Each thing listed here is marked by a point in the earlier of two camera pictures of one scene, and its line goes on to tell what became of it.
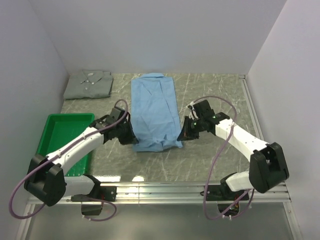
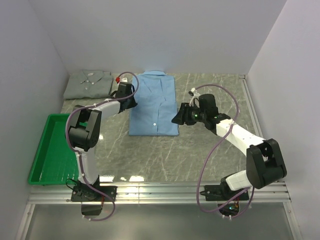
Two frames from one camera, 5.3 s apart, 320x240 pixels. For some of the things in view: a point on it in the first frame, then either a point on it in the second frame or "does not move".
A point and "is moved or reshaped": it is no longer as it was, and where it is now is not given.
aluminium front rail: (172, 193) does not move
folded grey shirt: (88, 84) does not move
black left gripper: (131, 138) -> (133, 103)
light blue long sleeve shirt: (155, 120) is moved or reshaped
